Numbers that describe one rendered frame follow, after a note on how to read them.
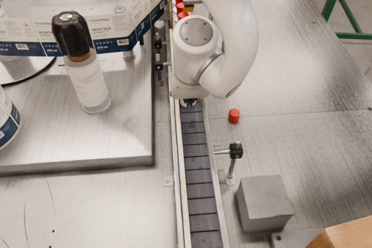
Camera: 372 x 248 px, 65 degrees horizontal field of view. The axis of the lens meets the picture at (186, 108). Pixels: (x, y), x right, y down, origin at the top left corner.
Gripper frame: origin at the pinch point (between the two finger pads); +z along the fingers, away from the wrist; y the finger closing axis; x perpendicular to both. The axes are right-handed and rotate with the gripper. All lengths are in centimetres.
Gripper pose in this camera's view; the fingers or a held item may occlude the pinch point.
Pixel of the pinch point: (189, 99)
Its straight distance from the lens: 82.0
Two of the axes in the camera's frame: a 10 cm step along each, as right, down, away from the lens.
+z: -0.3, 3.6, 9.3
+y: -10.0, 0.6, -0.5
